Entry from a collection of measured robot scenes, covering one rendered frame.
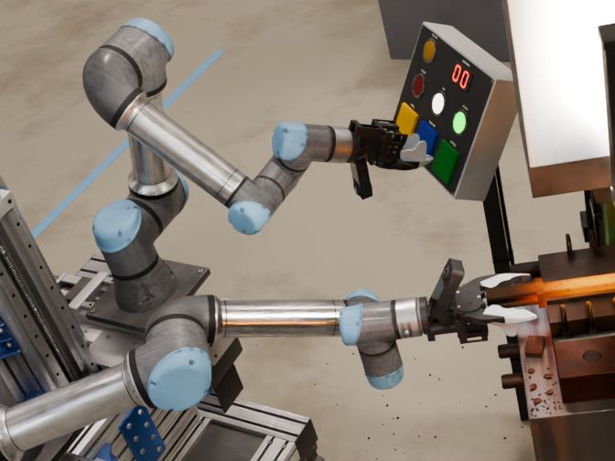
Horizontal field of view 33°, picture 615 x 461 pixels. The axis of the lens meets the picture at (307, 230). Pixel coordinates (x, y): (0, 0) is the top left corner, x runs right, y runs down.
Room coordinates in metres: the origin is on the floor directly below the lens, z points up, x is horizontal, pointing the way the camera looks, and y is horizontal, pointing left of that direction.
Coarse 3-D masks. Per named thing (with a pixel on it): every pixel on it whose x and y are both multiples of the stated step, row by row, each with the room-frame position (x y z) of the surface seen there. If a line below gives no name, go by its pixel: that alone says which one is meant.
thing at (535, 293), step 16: (496, 288) 1.38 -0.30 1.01; (512, 288) 1.37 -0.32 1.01; (528, 288) 1.35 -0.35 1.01; (544, 288) 1.35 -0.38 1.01; (560, 288) 1.33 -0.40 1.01; (576, 288) 1.32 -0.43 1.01; (592, 288) 1.31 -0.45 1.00; (608, 288) 1.31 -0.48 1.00; (496, 304) 1.37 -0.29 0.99; (512, 304) 1.35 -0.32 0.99; (528, 304) 1.34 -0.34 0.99; (544, 304) 1.33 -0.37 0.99
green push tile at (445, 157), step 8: (440, 144) 1.85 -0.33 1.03; (448, 144) 1.83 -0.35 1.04; (440, 152) 1.84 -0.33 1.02; (448, 152) 1.81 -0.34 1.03; (456, 152) 1.79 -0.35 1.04; (440, 160) 1.83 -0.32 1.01; (448, 160) 1.80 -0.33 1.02; (456, 160) 1.78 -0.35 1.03; (432, 168) 1.84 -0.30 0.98; (440, 168) 1.81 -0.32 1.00; (448, 168) 1.79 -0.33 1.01; (440, 176) 1.80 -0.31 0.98; (448, 176) 1.78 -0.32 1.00; (448, 184) 1.77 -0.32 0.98
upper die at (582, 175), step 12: (528, 168) 1.28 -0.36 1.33; (540, 168) 1.27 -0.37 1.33; (552, 168) 1.27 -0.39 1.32; (564, 168) 1.26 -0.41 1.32; (576, 168) 1.26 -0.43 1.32; (588, 168) 1.25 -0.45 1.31; (600, 168) 1.25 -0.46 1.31; (540, 180) 1.27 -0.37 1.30; (552, 180) 1.27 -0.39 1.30; (564, 180) 1.26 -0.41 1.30; (576, 180) 1.26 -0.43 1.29; (588, 180) 1.25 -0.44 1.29; (600, 180) 1.25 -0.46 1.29; (540, 192) 1.27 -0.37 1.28; (552, 192) 1.27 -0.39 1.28; (564, 192) 1.26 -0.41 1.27
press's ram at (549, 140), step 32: (512, 0) 1.22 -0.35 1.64; (544, 0) 1.22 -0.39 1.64; (576, 0) 1.20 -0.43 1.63; (608, 0) 1.19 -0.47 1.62; (512, 32) 1.23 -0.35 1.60; (544, 32) 1.22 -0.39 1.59; (576, 32) 1.21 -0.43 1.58; (512, 64) 1.34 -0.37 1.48; (544, 64) 1.22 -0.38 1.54; (576, 64) 1.21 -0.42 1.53; (544, 96) 1.22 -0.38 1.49; (576, 96) 1.21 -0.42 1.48; (544, 128) 1.22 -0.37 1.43; (576, 128) 1.21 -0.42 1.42; (544, 160) 1.22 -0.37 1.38; (576, 160) 1.21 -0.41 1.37
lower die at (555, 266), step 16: (544, 256) 1.46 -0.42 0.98; (560, 256) 1.45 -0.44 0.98; (576, 256) 1.43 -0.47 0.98; (592, 256) 1.42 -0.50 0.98; (608, 256) 1.41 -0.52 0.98; (544, 272) 1.41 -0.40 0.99; (560, 272) 1.39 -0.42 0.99; (576, 272) 1.38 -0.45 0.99; (592, 272) 1.37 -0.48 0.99; (608, 272) 1.36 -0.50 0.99; (560, 304) 1.31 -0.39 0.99; (576, 304) 1.30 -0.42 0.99; (592, 304) 1.29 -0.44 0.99; (608, 304) 1.28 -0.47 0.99; (560, 320) 1.27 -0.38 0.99; (576, 320) 1.26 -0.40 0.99; (608, 320) 1.25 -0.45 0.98
